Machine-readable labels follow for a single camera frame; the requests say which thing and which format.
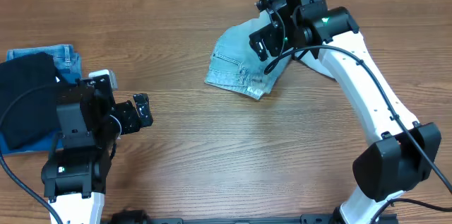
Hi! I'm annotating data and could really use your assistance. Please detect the light blue denim shorts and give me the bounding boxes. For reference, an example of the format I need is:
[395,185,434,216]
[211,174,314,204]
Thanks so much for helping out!
[205,12,290,100]

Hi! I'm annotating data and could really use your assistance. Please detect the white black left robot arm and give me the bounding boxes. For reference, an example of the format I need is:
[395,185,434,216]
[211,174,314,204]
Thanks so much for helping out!
[41,73,153,223]

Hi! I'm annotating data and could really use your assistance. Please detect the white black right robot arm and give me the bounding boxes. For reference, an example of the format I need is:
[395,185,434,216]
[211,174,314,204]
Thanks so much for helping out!
[249,0,441,223]

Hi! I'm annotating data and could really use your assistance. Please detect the dark blue folded garment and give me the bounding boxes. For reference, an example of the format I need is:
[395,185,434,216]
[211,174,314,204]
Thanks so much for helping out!
[1,73,81,155]

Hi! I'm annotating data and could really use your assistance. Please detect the folded blue jeans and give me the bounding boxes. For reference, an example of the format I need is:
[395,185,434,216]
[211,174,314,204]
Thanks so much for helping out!
[6,45,82,76]

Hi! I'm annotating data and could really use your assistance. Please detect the black folded garment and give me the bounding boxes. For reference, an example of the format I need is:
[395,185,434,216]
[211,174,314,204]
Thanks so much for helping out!
[1,52,69,150]

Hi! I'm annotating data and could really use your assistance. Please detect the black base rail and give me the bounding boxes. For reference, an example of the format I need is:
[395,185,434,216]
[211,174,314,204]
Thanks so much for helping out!
[102,209,399,224]

